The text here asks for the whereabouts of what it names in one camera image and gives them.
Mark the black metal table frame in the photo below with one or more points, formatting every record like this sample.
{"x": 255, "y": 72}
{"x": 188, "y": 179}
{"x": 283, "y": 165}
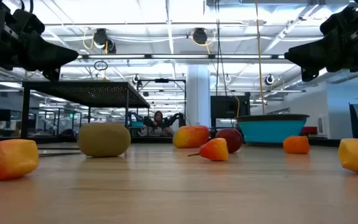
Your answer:
{"x": 151, "y": 140}

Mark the long ceiling light bar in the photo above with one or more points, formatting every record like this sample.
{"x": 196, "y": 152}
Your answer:
{"x": 179, "y": 56}

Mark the black perforated metal shelf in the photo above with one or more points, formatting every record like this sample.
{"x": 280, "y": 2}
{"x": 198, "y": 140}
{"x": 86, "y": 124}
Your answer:
{"x": 89, "y": 93}

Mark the green-brown toy kiwi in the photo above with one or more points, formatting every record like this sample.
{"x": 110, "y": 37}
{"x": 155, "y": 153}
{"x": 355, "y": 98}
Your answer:
{"x": 103, "y": 140}

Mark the small orange pepper with stem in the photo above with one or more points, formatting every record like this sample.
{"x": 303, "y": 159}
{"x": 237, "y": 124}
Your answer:
{"x": 214, "y": 150}

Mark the black background robot arm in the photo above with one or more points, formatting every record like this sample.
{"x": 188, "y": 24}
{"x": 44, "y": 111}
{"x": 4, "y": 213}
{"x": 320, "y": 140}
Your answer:
{"x": 132, "y": 117}
{"x": 179, "y": 118}

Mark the person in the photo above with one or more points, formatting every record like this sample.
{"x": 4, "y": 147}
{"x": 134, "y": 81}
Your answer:
{"x": 158, "y": 118}

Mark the blue collapsible bowl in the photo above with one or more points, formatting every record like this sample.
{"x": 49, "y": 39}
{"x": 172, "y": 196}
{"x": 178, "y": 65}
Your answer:
{"x": 272, "y": 130}

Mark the small orange toy mandarin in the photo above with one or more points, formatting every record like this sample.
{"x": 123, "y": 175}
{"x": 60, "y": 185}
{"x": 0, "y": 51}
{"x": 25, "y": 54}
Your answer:
{"x": 296, "y": 144}

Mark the dark red toy pomegranate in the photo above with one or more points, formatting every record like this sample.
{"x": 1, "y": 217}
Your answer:
{"x": 234, "y": 138}

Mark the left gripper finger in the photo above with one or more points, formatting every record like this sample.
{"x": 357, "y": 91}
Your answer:
{"x": 54, "y": 49}
{"x": 54, "y": 65}

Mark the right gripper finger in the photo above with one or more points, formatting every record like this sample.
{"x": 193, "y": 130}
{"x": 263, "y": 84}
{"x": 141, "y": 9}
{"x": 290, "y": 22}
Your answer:
{"x": 306, "y": 51}
{"x": 309, "y": 65}

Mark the black background gantry frame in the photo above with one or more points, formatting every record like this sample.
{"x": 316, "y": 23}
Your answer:
{"x": 162, "y": 80}

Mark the white square pillar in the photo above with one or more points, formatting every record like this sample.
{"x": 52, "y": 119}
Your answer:
{"x": 197, "y": 93}

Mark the red box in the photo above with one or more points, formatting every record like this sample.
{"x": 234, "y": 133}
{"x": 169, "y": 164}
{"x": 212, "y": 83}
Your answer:
{"x": 312, "y": 130}

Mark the orange-red toy mango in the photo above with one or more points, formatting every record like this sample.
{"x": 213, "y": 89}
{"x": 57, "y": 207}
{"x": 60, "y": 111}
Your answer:
{"x": 190, "y": 137}

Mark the small blue background bin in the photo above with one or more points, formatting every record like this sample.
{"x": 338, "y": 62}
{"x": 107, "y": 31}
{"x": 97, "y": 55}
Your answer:
{"x": 137, "y": 124}

